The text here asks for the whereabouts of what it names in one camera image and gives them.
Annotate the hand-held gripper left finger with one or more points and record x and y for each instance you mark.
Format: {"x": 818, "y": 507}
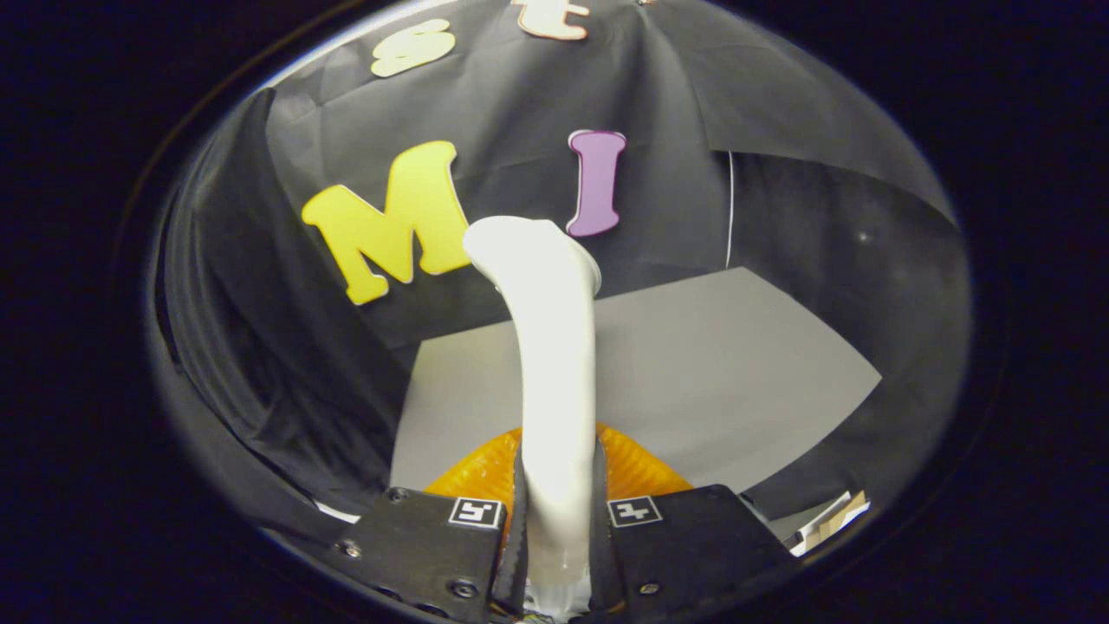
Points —
{"x": 416, "y": 546}

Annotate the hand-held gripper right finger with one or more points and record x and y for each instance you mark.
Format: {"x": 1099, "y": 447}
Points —
{"x": 684, "y": 555}

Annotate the black suit jacket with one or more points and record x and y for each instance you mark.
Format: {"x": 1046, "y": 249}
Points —
{"x": 286, "y": 373}

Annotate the white garment steamer head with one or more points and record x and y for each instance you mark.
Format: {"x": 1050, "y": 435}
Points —
{"x": 554, "y": 364}

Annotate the cardboard box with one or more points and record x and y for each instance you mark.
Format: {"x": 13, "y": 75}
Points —
{"x": 832, "y": 520}

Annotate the grey cabinet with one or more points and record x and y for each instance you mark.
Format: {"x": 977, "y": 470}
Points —
{"x": 710, "y": 364}

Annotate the black backdrop cloth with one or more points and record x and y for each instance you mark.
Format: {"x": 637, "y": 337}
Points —
{"x": 537, "y": 104}

